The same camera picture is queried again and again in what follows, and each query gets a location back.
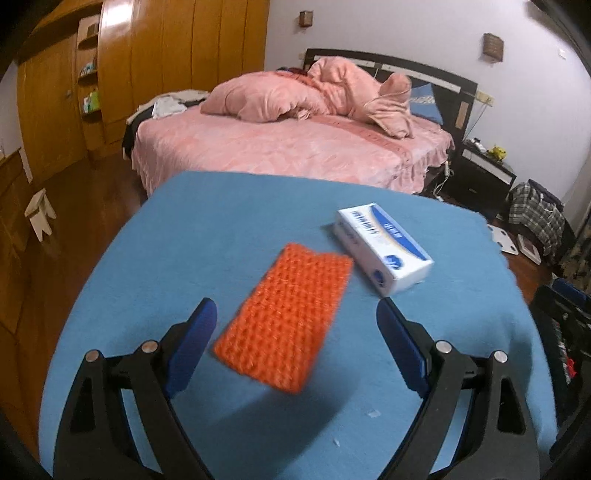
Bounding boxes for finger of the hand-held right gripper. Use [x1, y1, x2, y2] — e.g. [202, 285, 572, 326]
[530, 285, 580, 334]
[551, 277, 591, 315]

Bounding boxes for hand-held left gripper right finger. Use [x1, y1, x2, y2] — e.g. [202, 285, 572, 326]
[376, 298, 541, 480]

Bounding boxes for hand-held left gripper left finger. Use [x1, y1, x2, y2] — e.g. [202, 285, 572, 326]
[53, 298, 218, 480]

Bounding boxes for black trash bin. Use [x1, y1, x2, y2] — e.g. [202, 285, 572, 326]
[538, 318, 591, 444]

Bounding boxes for orange knitted cloth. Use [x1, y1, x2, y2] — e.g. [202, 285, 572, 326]
[212, 243, 355, 396]

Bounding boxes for dark patterned cloth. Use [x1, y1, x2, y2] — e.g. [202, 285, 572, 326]
[556, 226, 591, 282]

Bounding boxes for plaid bag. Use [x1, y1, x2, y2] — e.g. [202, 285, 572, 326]
[508, 181, 576, 264]

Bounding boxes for white bathroom scale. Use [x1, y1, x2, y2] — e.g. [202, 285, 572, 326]
[487, 224, 520, 255]

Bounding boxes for white and blue tissue box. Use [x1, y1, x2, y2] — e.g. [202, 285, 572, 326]
[333, 202, 435, 298]

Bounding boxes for blue tablecloth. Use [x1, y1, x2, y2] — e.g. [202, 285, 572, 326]
[39, 171, 560, 480]

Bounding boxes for black nightstand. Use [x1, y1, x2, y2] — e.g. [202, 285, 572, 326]
[445, 138, 518, 209]

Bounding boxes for white power strip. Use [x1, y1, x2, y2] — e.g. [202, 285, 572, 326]
[438, 157, 456, 200]

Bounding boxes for small white stool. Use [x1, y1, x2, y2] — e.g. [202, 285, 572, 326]
[24, 188, 57, 242]

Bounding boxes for bed with pink sheet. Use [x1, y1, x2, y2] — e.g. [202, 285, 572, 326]
[122, 104, 455, 199]

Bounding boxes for dark wooden headboard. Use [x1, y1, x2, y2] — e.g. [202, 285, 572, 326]
[304, 48, 478, 144]

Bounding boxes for black clothing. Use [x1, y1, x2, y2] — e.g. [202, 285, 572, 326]
[122, 106, 154, 160]

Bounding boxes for blue pillow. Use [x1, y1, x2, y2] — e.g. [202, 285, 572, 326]
[409, 83, 445, 125]

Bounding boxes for wooden dresser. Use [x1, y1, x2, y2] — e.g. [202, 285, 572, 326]
[0, 148, 34, 324]

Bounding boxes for white clothes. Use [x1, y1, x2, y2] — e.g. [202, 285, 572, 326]
[151, 90, 209, 119]

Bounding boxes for pink duvet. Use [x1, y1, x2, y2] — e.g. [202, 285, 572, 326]
[199, 56, 415, 139]

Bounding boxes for wooden wardrobe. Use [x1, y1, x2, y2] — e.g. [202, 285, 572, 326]
[16, 0, 271, 185]

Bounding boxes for large brown wall lamp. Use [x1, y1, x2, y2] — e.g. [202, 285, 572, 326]
[482, 33, 504, 61]

